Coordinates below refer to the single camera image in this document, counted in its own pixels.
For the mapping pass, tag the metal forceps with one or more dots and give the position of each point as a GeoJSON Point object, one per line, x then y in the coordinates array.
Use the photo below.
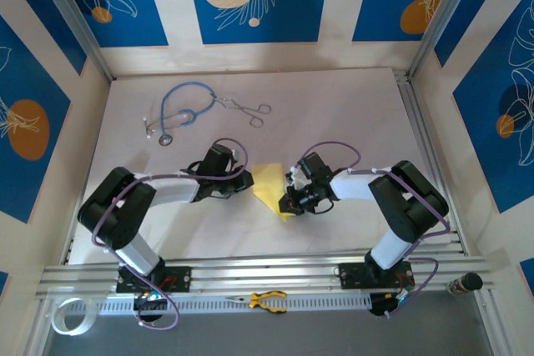
{"type": "Point", "coordinates": [238, 105]}

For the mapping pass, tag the clear tape roll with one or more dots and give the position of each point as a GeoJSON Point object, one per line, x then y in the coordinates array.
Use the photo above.
{"type": "Point", "coordinates": [91, 318]}

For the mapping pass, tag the blue stethoscope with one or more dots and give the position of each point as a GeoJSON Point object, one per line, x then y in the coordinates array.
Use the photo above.
{"type": "Point", "coordinates": [165, 139]}

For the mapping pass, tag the aluminium frame leg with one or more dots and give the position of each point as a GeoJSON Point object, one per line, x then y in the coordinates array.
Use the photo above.
{"type": "Point", "coordinates": [39, 331]}
{"type": "Point", "coordinates": [494, 327]}

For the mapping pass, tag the wide aluminium rail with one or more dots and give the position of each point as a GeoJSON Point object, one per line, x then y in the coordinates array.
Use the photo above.
{"type": "Point", "coordinates": [267, 272]}

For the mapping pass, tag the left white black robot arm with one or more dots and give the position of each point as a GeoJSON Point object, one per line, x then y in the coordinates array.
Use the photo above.
{"type": "Point", "coordinates": [175, 189]}

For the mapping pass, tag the black capped bottle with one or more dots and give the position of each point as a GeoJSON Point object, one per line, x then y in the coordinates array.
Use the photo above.
{"type": "Point", "coordinates": [471, 281]}

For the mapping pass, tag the yellow cloth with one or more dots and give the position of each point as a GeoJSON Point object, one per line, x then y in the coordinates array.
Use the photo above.
{"type": "Point", "coordinates": [269, 185]}

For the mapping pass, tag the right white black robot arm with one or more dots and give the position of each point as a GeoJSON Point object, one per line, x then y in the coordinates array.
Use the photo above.
{"type": "Point", "coordinates": [350, 187]}

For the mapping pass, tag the black electronics box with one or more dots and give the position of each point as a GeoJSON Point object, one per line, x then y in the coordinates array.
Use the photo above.
{"type": "Point", "coordinates": [379, 308]}
{"type": "Point", "coordinates": [146, 306]}

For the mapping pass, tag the aluminium side rail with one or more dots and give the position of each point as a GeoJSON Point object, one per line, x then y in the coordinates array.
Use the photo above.
{"type": "Point", "coordinates": [421, 131]}

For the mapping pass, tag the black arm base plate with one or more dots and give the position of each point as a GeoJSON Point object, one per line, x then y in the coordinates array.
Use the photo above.
{"type": "Point", "coordinates": [179, 279]}
{"type": "Point", "coordinates": [350, 276]}

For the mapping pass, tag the yellow black pliers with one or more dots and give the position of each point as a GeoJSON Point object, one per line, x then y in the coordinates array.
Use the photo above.
{"type": "Point", "coordinates": [255, 301]}

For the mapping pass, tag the aluminium frame post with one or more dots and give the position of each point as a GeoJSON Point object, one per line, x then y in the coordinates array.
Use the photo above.
{"type": "Point", "coordinates": [438, 18]}
{"type": "Point", "coordinates": [75, 18]}

